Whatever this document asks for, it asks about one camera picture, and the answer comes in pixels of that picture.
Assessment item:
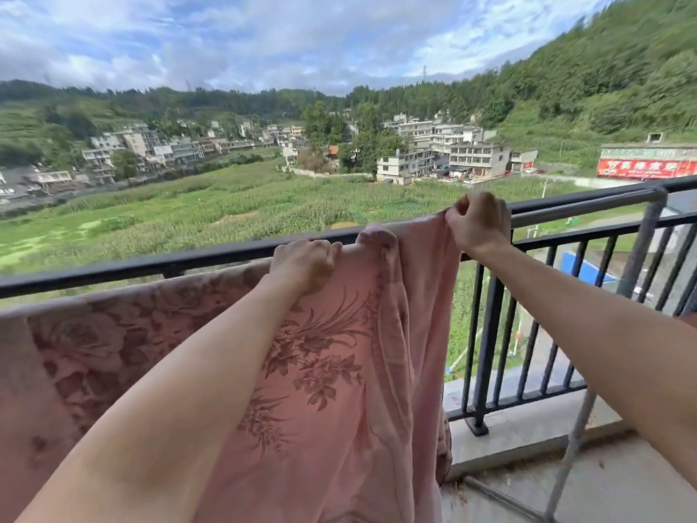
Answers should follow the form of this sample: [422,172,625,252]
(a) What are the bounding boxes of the person's left hand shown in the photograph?
[266,239,344,298]

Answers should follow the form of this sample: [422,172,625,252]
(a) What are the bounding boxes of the person's right hand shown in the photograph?
[444,191,515,259]

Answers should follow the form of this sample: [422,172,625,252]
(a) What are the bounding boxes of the pink patterned bed sheet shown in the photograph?
[0,211,464,523]

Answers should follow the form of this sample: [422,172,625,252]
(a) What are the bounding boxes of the black metal balcony railing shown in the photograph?
[0,175,697,437]

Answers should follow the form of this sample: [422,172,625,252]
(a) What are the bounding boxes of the person's right forearm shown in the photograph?
[478,242,697,491]

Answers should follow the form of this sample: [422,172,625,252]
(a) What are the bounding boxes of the person's left forearm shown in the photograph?
[16,275,311,523]

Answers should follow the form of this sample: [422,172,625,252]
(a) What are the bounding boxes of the grey metal pipe drying rack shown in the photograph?
[462,187,669,523]

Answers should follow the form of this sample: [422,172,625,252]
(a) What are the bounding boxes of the white multi-storey buildings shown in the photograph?
[375,111,540,186]

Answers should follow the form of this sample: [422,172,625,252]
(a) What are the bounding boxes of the blue roof canopy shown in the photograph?
[561,251,619,284]

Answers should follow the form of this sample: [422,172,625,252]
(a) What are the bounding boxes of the red billboard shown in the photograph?
[596,144,697,182]

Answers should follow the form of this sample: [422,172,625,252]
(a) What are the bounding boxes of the cluster of village houses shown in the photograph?
[0,122,306,200]

